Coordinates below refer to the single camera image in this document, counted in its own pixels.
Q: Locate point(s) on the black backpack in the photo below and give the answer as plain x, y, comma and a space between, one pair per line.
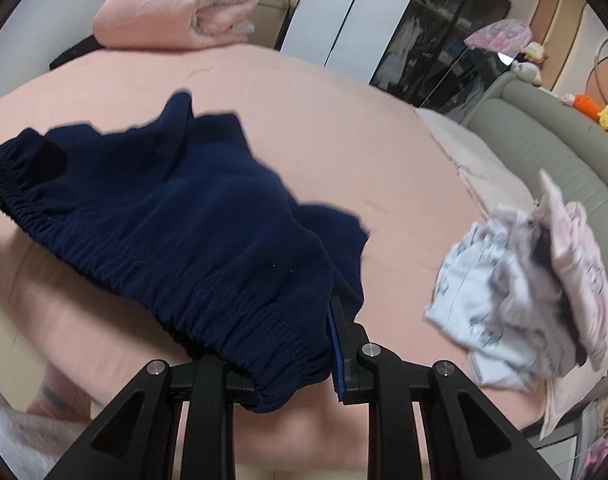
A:
74, 52

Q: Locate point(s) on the dark garment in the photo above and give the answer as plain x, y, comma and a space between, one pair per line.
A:
541, 255

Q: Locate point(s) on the white printed garment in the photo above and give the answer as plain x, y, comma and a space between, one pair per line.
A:
484, 280

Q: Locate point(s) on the white wardrobe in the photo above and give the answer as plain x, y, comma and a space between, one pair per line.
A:
329, 10

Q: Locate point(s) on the wooden dresser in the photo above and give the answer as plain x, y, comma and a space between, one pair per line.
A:
269, 15

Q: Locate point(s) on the padded bed headboard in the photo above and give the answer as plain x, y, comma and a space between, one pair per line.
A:
534, 125

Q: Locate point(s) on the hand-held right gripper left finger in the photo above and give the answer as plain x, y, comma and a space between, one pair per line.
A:
209, 385

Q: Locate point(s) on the orange carrot plush toy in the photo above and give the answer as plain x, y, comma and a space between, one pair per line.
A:
586, 105

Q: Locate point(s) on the rolled pink quilt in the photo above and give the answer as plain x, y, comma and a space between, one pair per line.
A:
149, 10

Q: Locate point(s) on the bed with pink sheet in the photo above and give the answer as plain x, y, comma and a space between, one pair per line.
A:
334, 125

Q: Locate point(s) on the navy white-striped shorts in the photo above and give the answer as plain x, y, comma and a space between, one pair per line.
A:
159, 210

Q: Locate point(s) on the person's printed pajama pants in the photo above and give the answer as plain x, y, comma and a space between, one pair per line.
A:
19, 435

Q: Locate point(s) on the white plush toy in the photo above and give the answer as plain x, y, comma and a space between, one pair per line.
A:
526, 72

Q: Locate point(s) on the pale pink garment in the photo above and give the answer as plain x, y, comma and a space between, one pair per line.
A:
579, 255

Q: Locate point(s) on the pink printed umbrella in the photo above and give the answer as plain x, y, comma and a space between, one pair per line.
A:
499, 35

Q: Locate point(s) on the dark glass wardrobe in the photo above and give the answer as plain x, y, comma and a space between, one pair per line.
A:
434, 50

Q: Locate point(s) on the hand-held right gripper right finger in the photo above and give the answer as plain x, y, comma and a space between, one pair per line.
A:
335, 360

